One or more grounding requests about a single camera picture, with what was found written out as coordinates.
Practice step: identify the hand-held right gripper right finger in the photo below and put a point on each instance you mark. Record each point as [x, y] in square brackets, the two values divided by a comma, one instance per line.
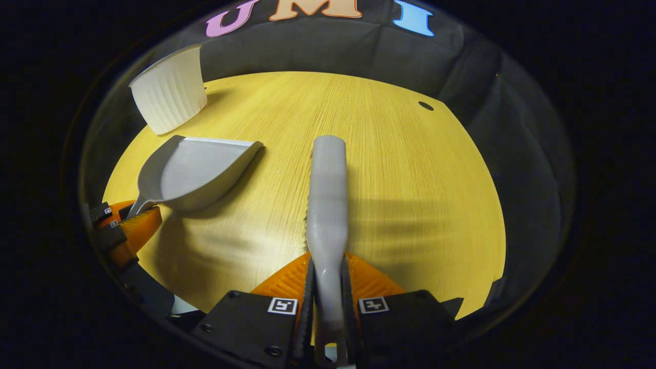
[405, 328]

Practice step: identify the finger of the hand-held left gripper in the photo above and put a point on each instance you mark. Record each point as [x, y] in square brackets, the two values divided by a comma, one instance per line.
[102, 212]
[138, 230]

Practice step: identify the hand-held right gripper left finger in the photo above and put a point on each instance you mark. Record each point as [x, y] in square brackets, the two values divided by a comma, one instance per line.
[246, 328]

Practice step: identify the grey plastic dustpan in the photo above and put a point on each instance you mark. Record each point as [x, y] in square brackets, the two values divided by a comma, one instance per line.
[200, 169]

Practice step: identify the white ribbed garbage bin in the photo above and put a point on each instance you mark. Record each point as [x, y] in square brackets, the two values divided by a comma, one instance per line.
[169, 92]

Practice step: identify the small grey broom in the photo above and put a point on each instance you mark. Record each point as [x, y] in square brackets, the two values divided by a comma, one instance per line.
[328, 205]

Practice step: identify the black backdrop cloth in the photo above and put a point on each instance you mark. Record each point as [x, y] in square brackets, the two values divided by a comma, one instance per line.
[333, 46]

